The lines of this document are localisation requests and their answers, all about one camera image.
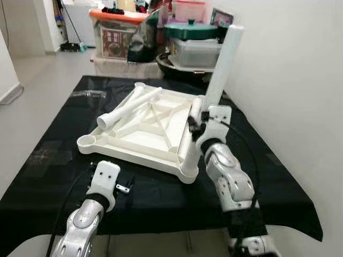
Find floor mop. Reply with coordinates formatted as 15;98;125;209
56;0;87;52

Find clear box with orange lid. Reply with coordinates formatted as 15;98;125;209
88;8;151;62

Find beige cloth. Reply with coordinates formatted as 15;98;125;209
92;56;161;78

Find glossy black bag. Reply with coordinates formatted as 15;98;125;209
128;8;167;64

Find black tablecloth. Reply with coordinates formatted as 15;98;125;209
0;75;324;252

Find pink storage box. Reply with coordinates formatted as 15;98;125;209
170;0;208;23

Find clear tape strip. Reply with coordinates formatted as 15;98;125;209
69;89;107;99

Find black wok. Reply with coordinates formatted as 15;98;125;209
155;51;218;81

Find small black object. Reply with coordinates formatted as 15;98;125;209
101;5;125;15

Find clear plastic container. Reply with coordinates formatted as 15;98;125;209
169;39;223;69

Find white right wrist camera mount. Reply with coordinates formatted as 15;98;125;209
195;105;233;157

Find dark printed carton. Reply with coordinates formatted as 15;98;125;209
211;7;235;30

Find white plastic table top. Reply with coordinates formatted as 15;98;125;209
76;81;215;185

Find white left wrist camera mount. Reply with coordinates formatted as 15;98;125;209
87;161;122;210

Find clear tape patch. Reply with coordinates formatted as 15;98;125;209
29;147;73;180

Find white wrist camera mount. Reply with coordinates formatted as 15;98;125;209
195;105;233;157
87;161;122;210

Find green pot lid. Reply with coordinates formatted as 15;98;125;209
163;20;220;41

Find white refrigerator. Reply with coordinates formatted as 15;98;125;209
64;0;97;46

